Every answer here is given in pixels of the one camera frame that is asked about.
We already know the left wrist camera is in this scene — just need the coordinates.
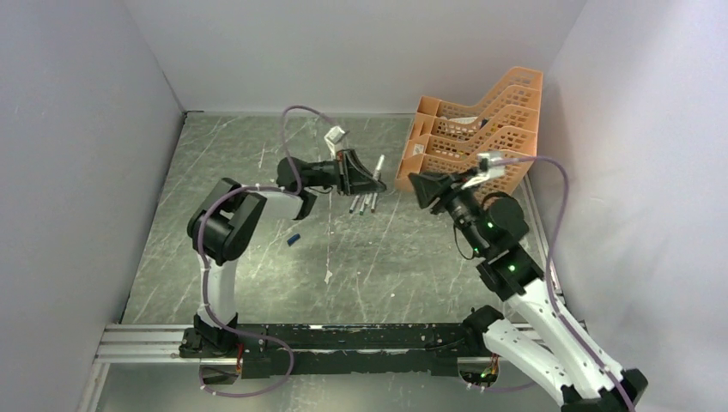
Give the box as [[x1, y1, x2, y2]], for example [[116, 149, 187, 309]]
[[324, 125, 347, 158]]

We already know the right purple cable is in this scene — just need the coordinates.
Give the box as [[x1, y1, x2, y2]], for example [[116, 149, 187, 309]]
[[466, 155, 637, 412]]

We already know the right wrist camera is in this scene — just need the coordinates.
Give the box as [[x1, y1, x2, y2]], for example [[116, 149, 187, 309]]
[[463, 151, 506, 189]]

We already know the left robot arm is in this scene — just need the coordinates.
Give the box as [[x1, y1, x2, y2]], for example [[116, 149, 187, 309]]
[[187, 148, 386, 357]]

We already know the blue pen cap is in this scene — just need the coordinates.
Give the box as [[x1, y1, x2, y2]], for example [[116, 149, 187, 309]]
[[287, 233, 300, 246]]

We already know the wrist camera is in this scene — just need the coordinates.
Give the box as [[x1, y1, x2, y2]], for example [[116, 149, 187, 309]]
[[324, 125, 347, 158], [463, 151, 506, 189]]

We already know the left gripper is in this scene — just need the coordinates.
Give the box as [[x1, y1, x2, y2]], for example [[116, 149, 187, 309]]
[[305, 149, 386, 197]]

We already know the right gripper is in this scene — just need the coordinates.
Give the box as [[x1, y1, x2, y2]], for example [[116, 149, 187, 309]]
[[409, 167, 488, 256]]

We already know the orange plastic file rack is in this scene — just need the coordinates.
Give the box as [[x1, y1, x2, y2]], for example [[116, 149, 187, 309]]
[[395, 66, 543, 192]]

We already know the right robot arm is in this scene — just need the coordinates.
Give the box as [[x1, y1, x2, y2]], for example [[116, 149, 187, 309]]
[[408, 171, 648, 411]]

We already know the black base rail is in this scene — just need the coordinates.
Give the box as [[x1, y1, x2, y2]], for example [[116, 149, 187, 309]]
[[179, 323, 491, 379]]

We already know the aluminium frame rail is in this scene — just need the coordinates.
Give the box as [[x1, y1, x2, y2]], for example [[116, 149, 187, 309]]
[[94, 324, 236, 366]]

